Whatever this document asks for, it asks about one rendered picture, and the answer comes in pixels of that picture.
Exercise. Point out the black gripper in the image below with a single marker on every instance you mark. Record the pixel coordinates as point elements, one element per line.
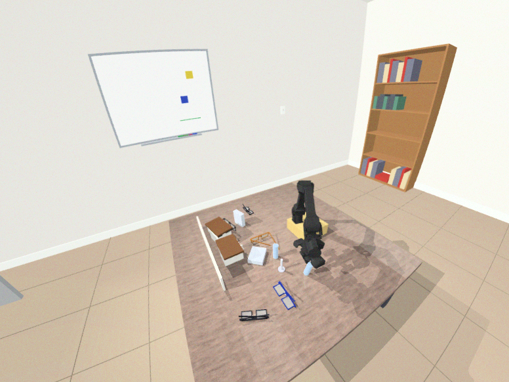
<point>316,262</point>

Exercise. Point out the black-framed glasses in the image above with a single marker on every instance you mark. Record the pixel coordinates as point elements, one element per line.
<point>260,315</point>

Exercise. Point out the orange eyeglasses frame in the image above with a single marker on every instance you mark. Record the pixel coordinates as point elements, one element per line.
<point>262,236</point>

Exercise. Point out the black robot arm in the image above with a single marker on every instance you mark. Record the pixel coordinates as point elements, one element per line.
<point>311,223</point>

